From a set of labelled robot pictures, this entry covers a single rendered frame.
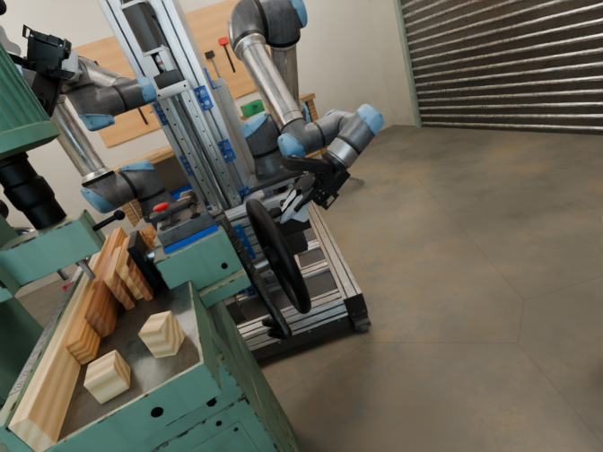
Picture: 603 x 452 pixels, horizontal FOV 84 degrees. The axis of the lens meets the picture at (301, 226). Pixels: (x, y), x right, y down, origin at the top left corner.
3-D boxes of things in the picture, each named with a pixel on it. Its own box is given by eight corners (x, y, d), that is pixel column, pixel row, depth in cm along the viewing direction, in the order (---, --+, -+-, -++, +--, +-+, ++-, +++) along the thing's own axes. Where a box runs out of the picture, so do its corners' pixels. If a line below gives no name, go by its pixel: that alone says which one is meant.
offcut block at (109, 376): (131, 368, 45) (116, 349, 43) (129, 388, 41) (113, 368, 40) (104, 382, 44) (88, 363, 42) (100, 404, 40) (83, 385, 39)
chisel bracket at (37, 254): (106, 258, 61) (78, 218, 57) (24, 295, 58) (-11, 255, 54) (111, 244, 67) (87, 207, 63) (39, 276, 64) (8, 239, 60)
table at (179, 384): (289, 357, 45) (273, 325, 43) (57, 493, 39) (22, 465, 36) (221, 224, 99) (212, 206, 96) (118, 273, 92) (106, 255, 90)
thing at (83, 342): (95, 358, 49) (79, 339, 48) (82, 365, 49) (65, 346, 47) (128, 238, 97) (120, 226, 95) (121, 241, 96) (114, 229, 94)
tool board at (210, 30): (280, 81, 386) (249, -8, 348) (107, 148, 341) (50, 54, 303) (278, 81, 390) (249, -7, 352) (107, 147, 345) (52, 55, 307)
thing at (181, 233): (218, 230, 61) (205, 204, 59) (161, 256, 59) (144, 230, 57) (209, 211, 73) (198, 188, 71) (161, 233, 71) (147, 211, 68)
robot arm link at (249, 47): (208, -3, 89) (291, 153, 83) (246, -14, 91) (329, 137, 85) (214, 30, 101) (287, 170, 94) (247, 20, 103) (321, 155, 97)
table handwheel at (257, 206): (320, 325, 82) (314, 271, 58) (246, 368, 78) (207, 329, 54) (269, 239, 97) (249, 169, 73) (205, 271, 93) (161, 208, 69)
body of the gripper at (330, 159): (325, 212, 86) (355, 176, 85) (302, 195, 81) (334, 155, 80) (313, 203, 92) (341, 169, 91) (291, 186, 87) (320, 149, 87)
